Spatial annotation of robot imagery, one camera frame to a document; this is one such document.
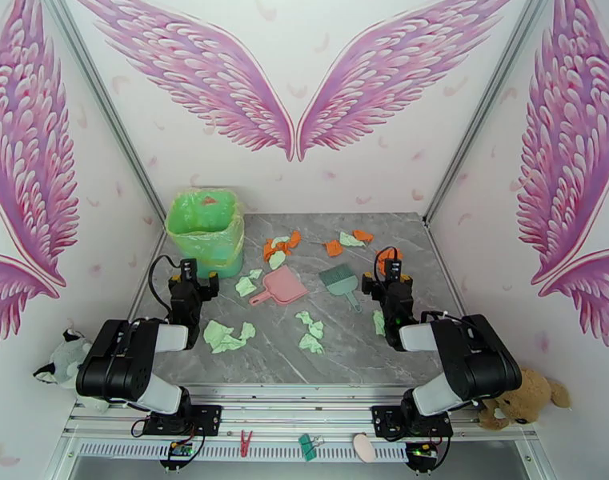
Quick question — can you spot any large green paper scrap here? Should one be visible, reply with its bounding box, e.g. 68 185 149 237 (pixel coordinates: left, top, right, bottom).
203 320 257 355

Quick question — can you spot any pink plastic dustpan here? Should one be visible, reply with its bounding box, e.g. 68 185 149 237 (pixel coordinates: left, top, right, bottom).
248 265 310 308

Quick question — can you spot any green plastic trash bin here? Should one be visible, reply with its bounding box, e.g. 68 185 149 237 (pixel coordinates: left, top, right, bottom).
194 250 246 281

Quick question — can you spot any grey white husky plush toy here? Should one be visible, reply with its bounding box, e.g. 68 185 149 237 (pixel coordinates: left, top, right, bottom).
33 329 110 413

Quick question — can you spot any pink oval pad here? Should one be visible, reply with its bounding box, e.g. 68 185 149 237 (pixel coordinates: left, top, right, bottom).
353 432 379 464

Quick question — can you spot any left small circuit board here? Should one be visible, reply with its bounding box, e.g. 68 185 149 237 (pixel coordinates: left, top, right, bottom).
158 441 198 470

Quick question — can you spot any small circuit board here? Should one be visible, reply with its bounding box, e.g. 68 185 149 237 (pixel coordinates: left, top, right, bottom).
405 442 443 470
158 441 198 470

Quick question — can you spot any right small circuit board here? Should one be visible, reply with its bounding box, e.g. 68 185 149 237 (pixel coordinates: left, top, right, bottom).
405 442 443 470

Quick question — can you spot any brown plush bear toy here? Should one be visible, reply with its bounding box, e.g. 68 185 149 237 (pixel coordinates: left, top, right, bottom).
478 368 571 433

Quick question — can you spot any green binder clip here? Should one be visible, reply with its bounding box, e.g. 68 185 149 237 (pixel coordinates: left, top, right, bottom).
297 433 326 462

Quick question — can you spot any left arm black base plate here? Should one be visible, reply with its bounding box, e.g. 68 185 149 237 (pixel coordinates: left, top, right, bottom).
142 404 223 438

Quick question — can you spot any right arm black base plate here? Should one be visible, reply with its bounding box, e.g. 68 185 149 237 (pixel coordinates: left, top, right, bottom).
371 404 455 440

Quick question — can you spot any aluminium mounting rail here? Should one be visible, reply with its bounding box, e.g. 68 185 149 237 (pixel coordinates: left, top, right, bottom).
61 383 541 445

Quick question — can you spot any white slotted cable tray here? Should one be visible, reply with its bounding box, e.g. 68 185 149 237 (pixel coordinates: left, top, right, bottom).
76 439 416 463

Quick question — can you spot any aluminium frame post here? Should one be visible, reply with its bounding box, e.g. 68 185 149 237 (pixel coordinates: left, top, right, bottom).
38 0 168 222
423 0 559 226

